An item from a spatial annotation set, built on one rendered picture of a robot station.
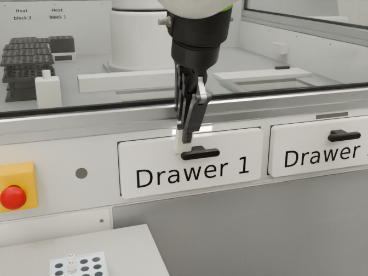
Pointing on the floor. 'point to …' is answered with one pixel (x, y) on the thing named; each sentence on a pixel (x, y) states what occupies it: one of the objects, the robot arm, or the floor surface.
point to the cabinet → (236, 227)
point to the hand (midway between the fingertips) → (183, 138)
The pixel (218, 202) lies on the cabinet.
